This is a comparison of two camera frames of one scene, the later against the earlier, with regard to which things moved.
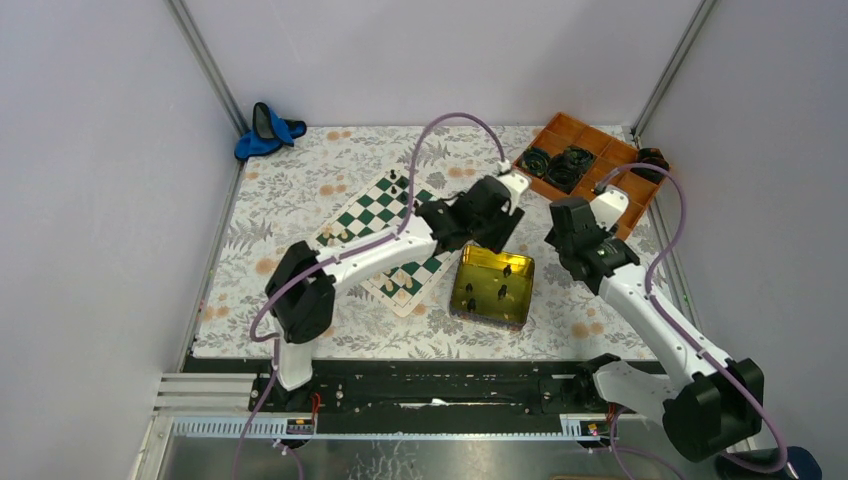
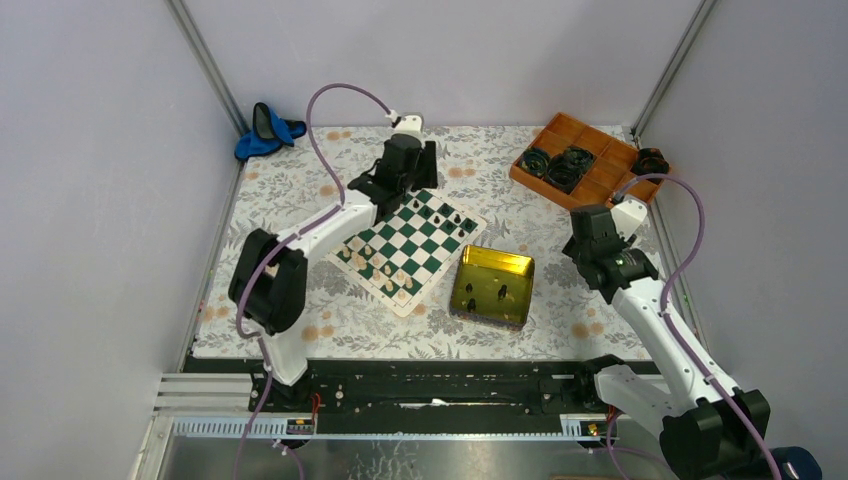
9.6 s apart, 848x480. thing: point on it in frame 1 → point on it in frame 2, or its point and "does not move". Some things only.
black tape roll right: x=651 y=156 does not move
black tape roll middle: x=565 y=169 does not move
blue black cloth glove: x=269 y=132 does not move
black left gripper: x=504 y=219 → x=424 y=161
